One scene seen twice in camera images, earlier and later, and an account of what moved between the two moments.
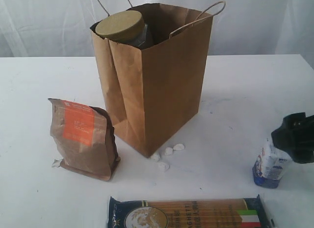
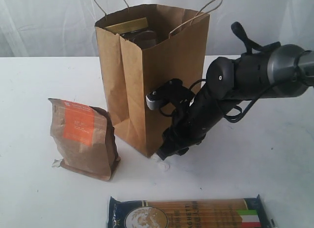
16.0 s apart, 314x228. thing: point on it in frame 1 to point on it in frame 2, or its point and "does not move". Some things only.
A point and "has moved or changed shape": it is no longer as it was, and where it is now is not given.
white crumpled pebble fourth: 163,167 does not move
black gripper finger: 295,136 to 190,124
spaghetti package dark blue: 238,213 does not move
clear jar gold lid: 127,27 has moved or changed shape
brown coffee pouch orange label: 84,137 does not move
